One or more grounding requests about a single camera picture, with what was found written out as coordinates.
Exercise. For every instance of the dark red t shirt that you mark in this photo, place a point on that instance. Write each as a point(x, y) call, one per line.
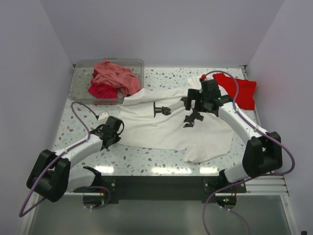
point(102, 91)

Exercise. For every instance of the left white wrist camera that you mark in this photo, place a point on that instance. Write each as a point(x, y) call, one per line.
point(103, 116)

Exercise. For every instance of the bright red folded t shirt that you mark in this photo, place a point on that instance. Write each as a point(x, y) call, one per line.
point(245, 99)

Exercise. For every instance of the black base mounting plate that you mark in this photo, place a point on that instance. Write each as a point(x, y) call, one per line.
point(168, 188)

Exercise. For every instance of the clear plastic bin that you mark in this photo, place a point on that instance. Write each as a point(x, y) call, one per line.
point(82, 76)

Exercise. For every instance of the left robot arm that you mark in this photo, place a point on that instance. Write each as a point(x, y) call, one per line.
point(50, 174)

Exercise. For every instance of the pink t shirt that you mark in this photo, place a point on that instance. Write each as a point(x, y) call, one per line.
point(117, 76)

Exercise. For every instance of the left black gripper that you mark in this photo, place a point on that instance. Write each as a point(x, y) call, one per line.
point(117, 137)

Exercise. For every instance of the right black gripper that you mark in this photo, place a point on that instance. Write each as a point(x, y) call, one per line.
point(194, 94)

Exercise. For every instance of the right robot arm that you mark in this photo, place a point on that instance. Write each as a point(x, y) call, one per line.
point(263, 152)

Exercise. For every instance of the white printed t shirt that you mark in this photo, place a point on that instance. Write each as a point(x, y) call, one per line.
point(208, 139)

